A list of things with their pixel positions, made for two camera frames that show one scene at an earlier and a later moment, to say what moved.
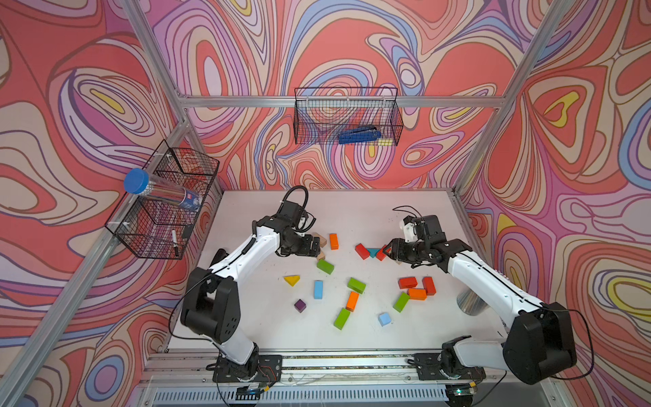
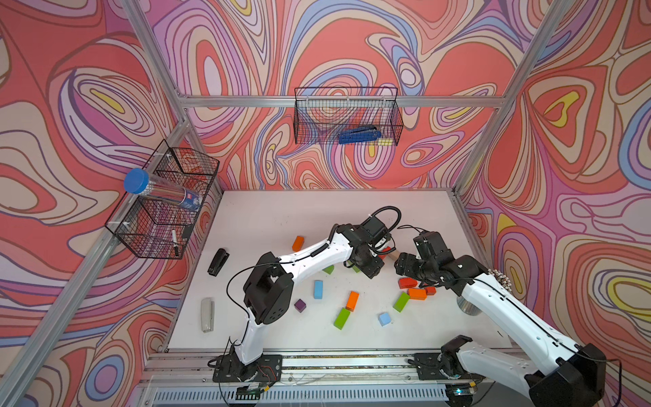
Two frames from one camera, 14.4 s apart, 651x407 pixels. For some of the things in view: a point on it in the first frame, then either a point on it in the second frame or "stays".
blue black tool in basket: x=358 y=135 stays
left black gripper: x=307 y=249 to x=375 y=268
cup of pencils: x=470 y=303 stays
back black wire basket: x=353 y=115 stays
